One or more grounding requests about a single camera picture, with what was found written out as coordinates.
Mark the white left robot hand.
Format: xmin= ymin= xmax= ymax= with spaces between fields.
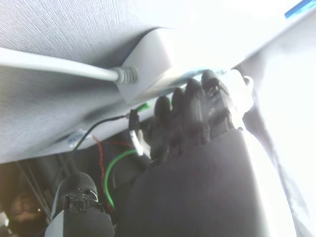
xmin=45 ymin=69 xmax=272 ymax=237

